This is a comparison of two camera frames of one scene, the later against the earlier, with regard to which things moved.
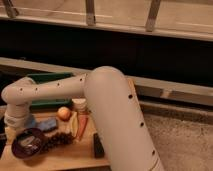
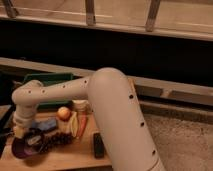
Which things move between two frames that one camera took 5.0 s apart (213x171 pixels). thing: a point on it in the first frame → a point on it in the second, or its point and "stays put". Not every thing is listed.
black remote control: (99, 151) stays put
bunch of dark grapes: (57, 139) stays put
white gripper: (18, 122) → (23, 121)
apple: (64, 113) stays put
